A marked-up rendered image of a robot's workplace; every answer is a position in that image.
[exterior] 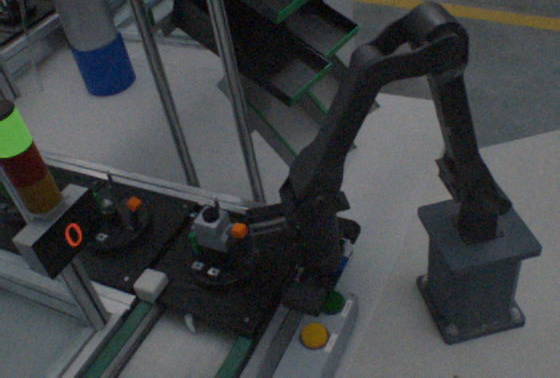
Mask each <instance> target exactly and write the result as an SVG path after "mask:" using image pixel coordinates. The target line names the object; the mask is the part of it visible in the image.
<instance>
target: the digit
mask: <svg viewBox="0 0 560 378"><path fill-rule="evenodd" d="M53 232H54V233H55V235H56V237H57V239H58V240H59V242H60V243H61V245H62V246H63V248H64V250H65V253H66V255H67V257H68V259H70V258H71V257H72V256H73V255H74V254H75V253H76V252H77V251H78V250H79V249H80V247H81V246H82V245H83V244H84V243H86V242H87V240H88V239H89V238H90V234H89V232H88V230H87V228H86V225H85V223H84V221H83V220H82V218H81V216H80V214H79V212H78V210H77V208H75V209H74V210H73V211H72V212H71V213H70V214H69V215H68V216H67V217H66V218H65V220H64V221H62V222H61V223H60V224H59V225H58V226H57V227H56V228H55V230H54V231H53Z"/></svg>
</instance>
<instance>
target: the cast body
mask: <svg viewBox="0 0 560 378"><path fill-rule="evenodd" d="M234 225H235V224H233V223H230V220H229V217H228V213H227V211H224V210H220V209H218V208H216V207H209V206H205V207H204V208H203V209H202V211H201V212H200V213H199V215H198V217H197V219H196V220H195V221H194V224H193V226H192V227H191V230H192V232H195V237H196V240H197V243H198V245H202V246H205V247H209V248H213V249H216V250H220V251H222V252H226V253H228V252H229V251H230V249H231V248H232V246H233V245H234V244H235V243H236V241H237V239H236V237H233V236H229V235H226V234H225V232H226V230H227V229H228V227H232V228H233V226H234Z"/></svg>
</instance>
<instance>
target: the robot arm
mask: <svg viewBox="0 0 560 378"><path fill-rule="evenodd" d="M406 42H407V43H408V44H409V46H410V48H411V50H412V51H408V52H403V53H397V54H393V53H394V52H395V51H396V49H397V48H398V47H399V46H401V45H403V44H404V43H406ZM469 46H470V39H469V34H468V32H467V30H466V29H465V27H464V26H463V25H462V24H461V23H460V22H459V21H457V20H456V19H455V18H453V17H452V16H451V15H450V14H449V13H448V11H447V10H446V9H445V8H444V7H443V6H442V5H441V4H439V3H437V2H434V1H426V2H424V3H421V4H419V5H417V6H416V7H414V8H413V9H412V10H411V11H410V12H409V13H407V14H405V15H403V16H402V17H400V18H398V19H396V20H392V21H390V22H389V23H388V24H387V25H386V26H385V27H384V28H383V29H382V30H381V31H380V33H379V34H378V35H377V36H376V37H375V38H374V39H373V40H371V41H369V42H365V43H363V44H361V45H359V46H358V47H357V48H356V49H355V50H354V51H353V53H352V54H351V58H350V64H349V66H348V68H347V70H346V73H345V75H344V77H343V79H342V81H341V83H340V86H339V87H338V89H337V91H336V93H335V95H334V100H333V102H332V104H331V106H330V108H329V109H328V112H327V114H326V116H325V118H324V120H323V122H322V125H321V127H320V129H319V131H318V132H317V134H316V136H315V138H314V139H313V141H312V142H311V144H309V145H308V146H306V147H305V148H303V149H302V150H301V152H300V153H299V154H298V155H297V156H296V158H295V159H294V161H293V162H292V164H291V165H290V167H289V171H288V177H287V178H286V180H285V181H284V183H283V184H282V186H281V187H280V189H279V190H278V192H279V195H280V198H281V202H280V203H276V204H271V205H267V206H264V207H256V208H250V209H246V210H245V213H246V217H247V218H245V219H246V220H245V221H246V222H247V227H248V231H249V236H250V240H251V244H252V245H251V247H252V248H253V252H254V253H255V252H259V251H263V250H267V249H268V252H267V262H268V264H269V265H270V266H271V267H273V268H279V269H284V268H286V267H287V266H288V264H297V267H298V268H300V269H304V270H303V272H302V273H301V275H300V277H299V279H298V280H299V282H298V281H295V280H291V281H290V282H289V285H288V287H287V288H286V289H285V291H284V293H283V294H282V296H281V301H282V304H283V307H285V308H288V309H290V310H293V311H299V312H302V313H305V314H309V315H312V316H314V317H317V316H319V314H320V312H321V311H322V309H323V307H324V305H325V303H326V301H327V298H328V299H330V297H331V295H332V293H333V291H334V289H335V287H336V284H337V282H338V280H339V278H340V276H341V274H342V272H343V270H344V268H345V267H346V265H347V263H348V261H349V259H348V257H346V256H343V255H344V253H345V247H343V245H344V244H345V240H343V239H341V238H344V239H348V240H350V244H355V243H356V241H357V237H358V235H359V233H360V225H359V224H358V223H357V222H356V221H353V220H349V219H345V218H341V217H337V215H336V213H338V212H342V211H346V210H350V209H351V206H350V204H349V201H348V199H347V198H346V195H345V193H344V192H343V191H340V188H341V185H342V182H343V174H344V163H345V159H346V156H347V154H348V153H349V151H350V149H351V147H352V145H353V143H354V141H355V139H356V137H357V133H358V132H359V130H360V128H361V126H362V124H363V122H364V120H365V118H366V116H367V114H368V112H369V110H370V109H371V107H372V106H373V104H374V102H375V100H376V98H377V96H378V94H379V92H380V88H381V87H383V86H385V85H387V84H389V83H391V82H393V81H399V80H404V79H411V78H418V77H422V76H425V75H426V78H427V79H426V81H427V82H428V86H429V88H430V92H431V96H432V100H433V104H434V107H435V110H436V114H437V115H436V116H437V118H438V122H439V125H440V129H441V132H442V136H443V140H444V144H445V149H446V153H445V154H444V156H443V157H441V158H438V159H435V162H436V164H437V166H438V168H439V174H438V177H440V179H441V181H442V182H443V184H444V185H445V187H446V188H447V190H448V191H449V195H450V196H451V198H452V199H453V200H454V201H455V203H458V202H460V210H459V214H455V215H452V216H450V221H451V222H452V223H453V225H454V227H455V228H456V230H457V232H458V233H459V235H460V236H461V238H462V240H463V241H464V243H465V244H467V245H470V244H478V243H482V242H486V241H490V240H494V239H497V238H501V237H504V236H505V232H504V230H503V229H502V228H501V226H500V225H499V223H498V222H497V221H498V217H500V216H502V215H506V214H507V213H508V212H509V210H510V208H511V207H512V205H513V203H512V201H511V200H510V199H509V198H508V197H507V196H506V194H505V193H504V192H503V190H502V189H501V188H500V187H499V185H498V184H497V183H496V181H495V178H494V177H493V175H492V174H491V172H490V170H489V168H488V167H487V165H486V163H485V162H484V160H483V158H482V157H481V155H480V154H479V148H478V145H477V140H476V136H475V132H474V127H473V122H472V113H471V109H470V104H469V100H468V95H467V90H466V86H465V82H464V71H465V69H466V67H467V65H468V63H469ZM297 226H299V229H296V228H295V227H297ZM306 267H308V268H306Z"/></svg>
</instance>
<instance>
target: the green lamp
mask: <svg viewBox="0 0 560 378"><path fill-rule="evenodd" d="M31 142H32V137H31V135H30V133H29V132H28V130H27V128H26V126H25V124H24V122H23V120H22V117H21V115H20V113H19V111H18V110H17V108H16V107H15V110H14V111H13V113H12V114H11V115H10V116H9V117H7V118H6V119H4V120H2V121H1V122H0V157H9V156H13V155H18V154H20V153H22V152H23V151H24V150H25V149H27V148H28V147H29V145H30V144H31Z"/></svg>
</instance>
